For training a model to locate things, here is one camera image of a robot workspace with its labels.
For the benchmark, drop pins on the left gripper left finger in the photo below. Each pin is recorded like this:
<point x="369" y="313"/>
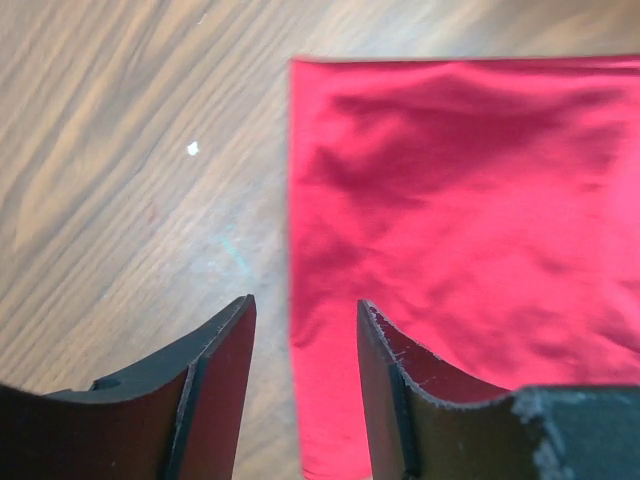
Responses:
<point x="175" y="414"/>

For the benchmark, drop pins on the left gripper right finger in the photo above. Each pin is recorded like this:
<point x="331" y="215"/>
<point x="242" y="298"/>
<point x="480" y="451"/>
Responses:
<point x="427" y="419"/>

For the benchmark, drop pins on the red cloth napkin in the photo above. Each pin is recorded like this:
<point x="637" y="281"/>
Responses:
<point x="489" y="207"/>

